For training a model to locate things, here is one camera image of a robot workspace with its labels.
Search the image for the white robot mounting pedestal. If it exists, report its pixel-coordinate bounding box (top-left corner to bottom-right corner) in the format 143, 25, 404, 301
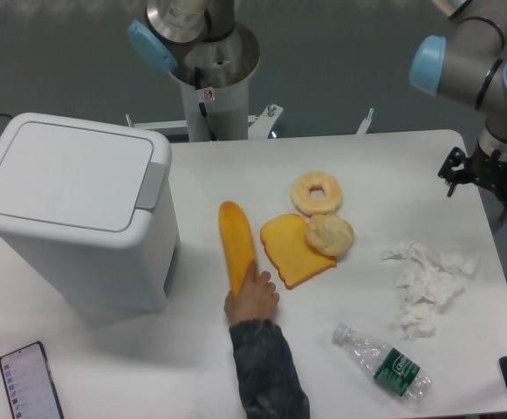
124, 82, 376, 143

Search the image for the glazed ring donut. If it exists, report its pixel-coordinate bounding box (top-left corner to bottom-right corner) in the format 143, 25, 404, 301
290, 171, 343, 216

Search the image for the person's bare hand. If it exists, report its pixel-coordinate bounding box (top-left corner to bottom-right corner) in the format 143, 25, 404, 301
224, 261, 280, 326

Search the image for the clear plastic water bottle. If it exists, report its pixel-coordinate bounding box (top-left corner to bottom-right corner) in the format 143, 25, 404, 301
332, 323, 432, 405

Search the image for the long orange baguette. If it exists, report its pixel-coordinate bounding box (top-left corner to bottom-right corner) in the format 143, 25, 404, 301
218, 201, 257, 299

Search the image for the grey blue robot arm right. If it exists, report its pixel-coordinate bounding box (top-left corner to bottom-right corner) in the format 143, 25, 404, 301
409, 1, 507, 223

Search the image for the dark patterned sleeve forearm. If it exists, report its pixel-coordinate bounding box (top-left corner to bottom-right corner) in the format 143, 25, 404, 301
229, 319, 311, 418

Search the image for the black smartphone lit screen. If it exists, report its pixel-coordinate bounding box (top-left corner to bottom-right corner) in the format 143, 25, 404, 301
0, 341, 65, 419

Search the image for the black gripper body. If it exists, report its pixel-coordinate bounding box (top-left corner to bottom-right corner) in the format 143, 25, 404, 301
438, 142, 507, 204

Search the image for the crumpled white tissue paper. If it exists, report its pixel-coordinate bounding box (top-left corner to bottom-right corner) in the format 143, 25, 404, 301
381, 241, 478, 340

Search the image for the white lidded trash can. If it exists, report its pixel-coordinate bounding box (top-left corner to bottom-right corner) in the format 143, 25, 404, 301
0, 113, 180, 312

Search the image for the round cream puff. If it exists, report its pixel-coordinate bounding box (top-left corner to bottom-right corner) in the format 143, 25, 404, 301
305, 214, 354, 257

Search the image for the toast bread slice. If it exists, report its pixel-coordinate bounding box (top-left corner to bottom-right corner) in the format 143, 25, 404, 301
260, 214, 337, 289

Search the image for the grey blue robot arm base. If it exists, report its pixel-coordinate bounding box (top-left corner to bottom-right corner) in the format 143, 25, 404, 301
127, 0, 260, 89

